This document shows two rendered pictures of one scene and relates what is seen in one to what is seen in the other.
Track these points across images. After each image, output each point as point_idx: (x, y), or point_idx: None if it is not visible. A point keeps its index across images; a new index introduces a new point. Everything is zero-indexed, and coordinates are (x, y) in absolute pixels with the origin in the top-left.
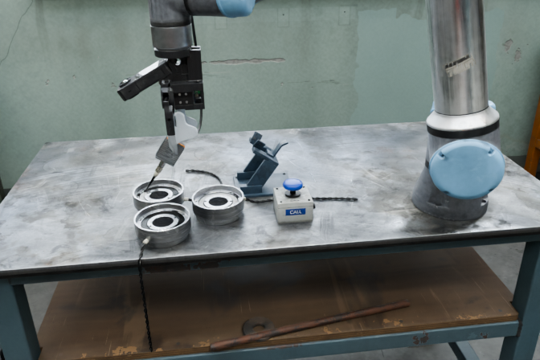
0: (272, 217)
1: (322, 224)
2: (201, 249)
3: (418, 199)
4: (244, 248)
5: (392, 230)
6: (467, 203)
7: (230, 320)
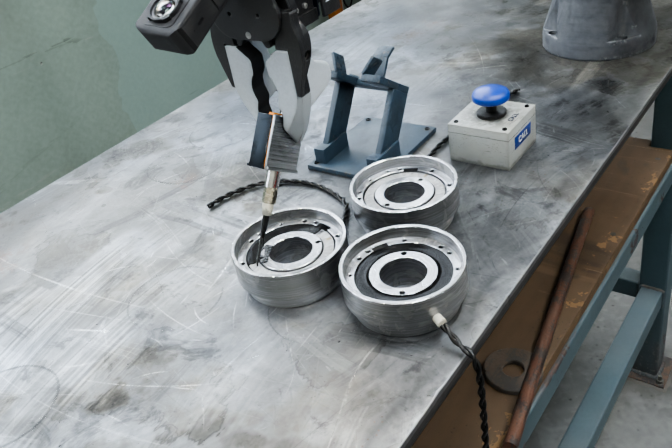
0: (483, 169)
1: (554, 136)
2: (507, 270)
3: (587, 47)
4: (552, 223)
5: (627, 92)
6: (652, 18)
7: (460, 394)
